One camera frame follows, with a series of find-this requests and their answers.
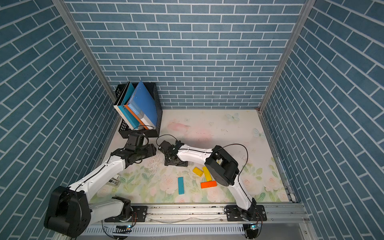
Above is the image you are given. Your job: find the blue book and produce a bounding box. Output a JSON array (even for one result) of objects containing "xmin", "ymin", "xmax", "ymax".
[{"xmin": 128, "ymin": 82, "xmax": 158, "ymax": 129}]

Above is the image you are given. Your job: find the teal book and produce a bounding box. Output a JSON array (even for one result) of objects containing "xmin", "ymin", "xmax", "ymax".
[{"xmin": 122, "ymin": 82, "xmax": 140, "ymax": 130}]

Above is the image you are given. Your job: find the orange block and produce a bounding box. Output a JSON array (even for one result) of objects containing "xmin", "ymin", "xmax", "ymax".
[{"xmin": 201, "ymin": 181, "xmax": 217, "ymax": 189}]

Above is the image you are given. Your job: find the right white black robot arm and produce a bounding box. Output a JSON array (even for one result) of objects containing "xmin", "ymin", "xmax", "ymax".
[{"xmin": 159, "ymin": 141, "xmax": 267, "ymax": 223}]

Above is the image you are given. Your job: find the white ribbed cable duct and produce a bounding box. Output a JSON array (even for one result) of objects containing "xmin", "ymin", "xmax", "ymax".
[{"xmin": 81, "ymin": 224, "xmax": 244, "ymax": 237}]

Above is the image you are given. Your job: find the white black book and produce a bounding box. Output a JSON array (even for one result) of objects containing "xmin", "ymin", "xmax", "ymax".
[{"xmin": 114, "ymin": 82, "xmax": 133, "ymax": 130}]

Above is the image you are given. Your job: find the small yellow block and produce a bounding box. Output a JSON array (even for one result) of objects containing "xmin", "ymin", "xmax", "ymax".
[{"xmin": 193, "ymin": 167, "xmax": 204, "ymax": 177}]

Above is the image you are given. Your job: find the white label tag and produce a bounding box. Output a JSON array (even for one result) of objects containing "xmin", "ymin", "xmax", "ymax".
[{"xmin": 107, "ymin": 177, "xmax": 121, "ymax": 188}]

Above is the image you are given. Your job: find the yellow long block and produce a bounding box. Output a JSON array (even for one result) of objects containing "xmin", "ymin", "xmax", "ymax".
[{"xmin": 203, "ymin": 167, "xmax": 212, "ymax": 182}]

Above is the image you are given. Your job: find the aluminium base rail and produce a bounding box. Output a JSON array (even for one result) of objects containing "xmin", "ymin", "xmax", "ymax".
[{"xmin": 89, "ymin": 202, "xmax": 310, "ymax": 226}]

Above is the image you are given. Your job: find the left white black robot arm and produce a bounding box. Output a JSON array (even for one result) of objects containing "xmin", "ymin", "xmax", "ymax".
[{"xmin": 44, "ymin": 134, "xmax": 157, "ymax": 238}]

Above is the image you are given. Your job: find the teal long block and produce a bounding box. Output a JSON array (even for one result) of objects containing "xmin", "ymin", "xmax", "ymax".
[{"xmin": 178, "ymin": 177, "xmax": 185, "ymax": 195}]

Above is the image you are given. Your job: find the black mesh book basket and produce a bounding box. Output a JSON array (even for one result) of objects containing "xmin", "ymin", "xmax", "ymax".
[{"xmin": 114, "ymin": 82, "xmax": 163, "ymax": 139}]

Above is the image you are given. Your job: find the orange spine book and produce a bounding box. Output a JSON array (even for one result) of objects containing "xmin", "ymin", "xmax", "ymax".
[{"xmin": 124, "ymin": 104, "xmax": 149, "ymax": 130}]

